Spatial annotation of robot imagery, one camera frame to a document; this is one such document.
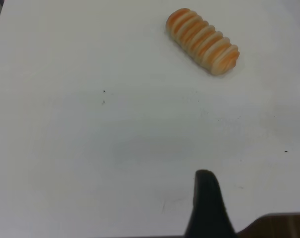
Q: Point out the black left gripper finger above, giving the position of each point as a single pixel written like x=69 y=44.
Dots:
x=205 y=210

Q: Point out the orange striped bread roll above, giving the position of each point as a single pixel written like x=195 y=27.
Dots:
x=202 y=39

